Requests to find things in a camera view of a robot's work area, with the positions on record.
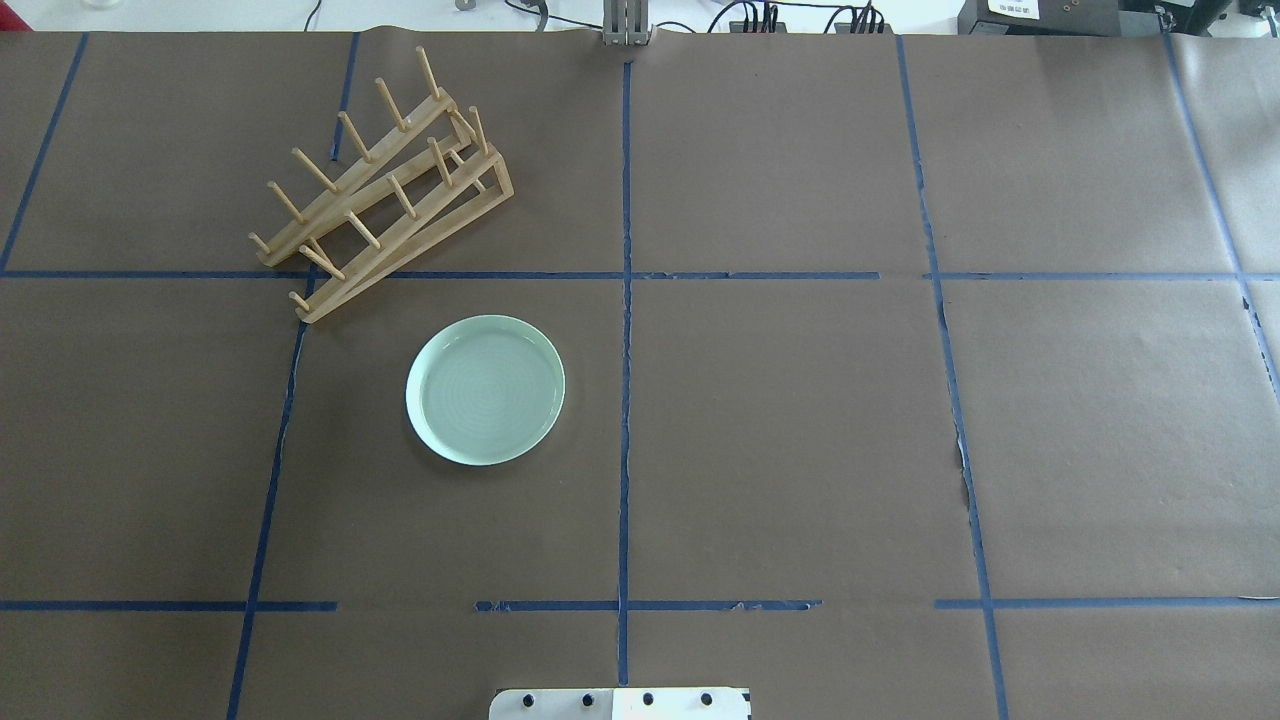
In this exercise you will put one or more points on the wooden plate rack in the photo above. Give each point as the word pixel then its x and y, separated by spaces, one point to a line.
pixel 432 174

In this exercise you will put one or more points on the light green round plate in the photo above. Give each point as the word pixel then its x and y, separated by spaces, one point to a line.
pixel 485 390

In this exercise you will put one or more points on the grey aluminium frame post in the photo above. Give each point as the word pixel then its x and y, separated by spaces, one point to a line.
pixel 626 23

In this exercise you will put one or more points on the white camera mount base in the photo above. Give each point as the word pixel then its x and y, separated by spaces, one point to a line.
pixel 713 702

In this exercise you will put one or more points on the black electronics box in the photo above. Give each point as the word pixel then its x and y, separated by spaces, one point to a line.
pixel 1060 18

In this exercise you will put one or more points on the black power strip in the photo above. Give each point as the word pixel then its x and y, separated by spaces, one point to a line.
pixel 812 17

